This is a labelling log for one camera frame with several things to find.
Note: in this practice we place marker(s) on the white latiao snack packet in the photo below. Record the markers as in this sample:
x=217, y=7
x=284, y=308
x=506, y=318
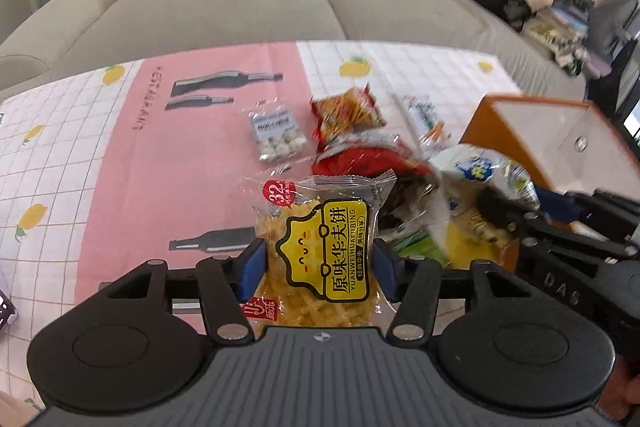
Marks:
x=427, y=128

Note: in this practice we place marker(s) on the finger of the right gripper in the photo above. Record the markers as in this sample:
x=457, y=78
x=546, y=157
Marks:
x=600, y=224

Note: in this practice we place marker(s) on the pink white tablecloth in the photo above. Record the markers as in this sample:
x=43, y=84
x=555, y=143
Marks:
x=103, y=170

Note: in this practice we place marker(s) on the yellow waffle snack bag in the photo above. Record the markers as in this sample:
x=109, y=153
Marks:
x=319, y=233

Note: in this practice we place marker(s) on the beige sofa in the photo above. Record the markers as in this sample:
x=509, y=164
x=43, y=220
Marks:
x=67, y=37

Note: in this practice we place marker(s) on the grey desk chair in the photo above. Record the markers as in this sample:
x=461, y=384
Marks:
x=609, y=26

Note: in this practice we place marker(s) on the orange spicy stick snack bag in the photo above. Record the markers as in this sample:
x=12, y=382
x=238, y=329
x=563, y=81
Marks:
x=353, y=111

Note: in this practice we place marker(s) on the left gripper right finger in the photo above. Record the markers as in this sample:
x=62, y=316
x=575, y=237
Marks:
x=413, y=284

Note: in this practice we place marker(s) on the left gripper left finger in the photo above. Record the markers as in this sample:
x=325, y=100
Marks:
x=223, y=285

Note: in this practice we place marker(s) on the stack of books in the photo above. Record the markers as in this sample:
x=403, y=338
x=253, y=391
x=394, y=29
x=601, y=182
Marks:
x=567, y=19

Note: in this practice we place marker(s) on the green snack packet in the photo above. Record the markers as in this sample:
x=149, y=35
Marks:
x=419, y=244

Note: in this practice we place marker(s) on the white candy ball packet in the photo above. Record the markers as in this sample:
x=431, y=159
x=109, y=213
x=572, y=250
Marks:
x=277, y=133

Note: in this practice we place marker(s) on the white blue snack bag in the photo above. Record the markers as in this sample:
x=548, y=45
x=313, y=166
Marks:
x=465, y=171

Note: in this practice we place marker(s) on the dark brown snack packet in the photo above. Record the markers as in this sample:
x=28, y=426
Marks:
x=406, y=205

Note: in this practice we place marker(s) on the red snack bag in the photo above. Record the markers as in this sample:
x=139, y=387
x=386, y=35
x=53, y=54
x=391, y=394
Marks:
x=370, y=153

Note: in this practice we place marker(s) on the orange cardboard box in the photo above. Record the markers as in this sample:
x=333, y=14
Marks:
x=565, y=146

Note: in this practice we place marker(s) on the printed tote bag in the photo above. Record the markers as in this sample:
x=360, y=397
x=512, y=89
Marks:
x=561, y=45

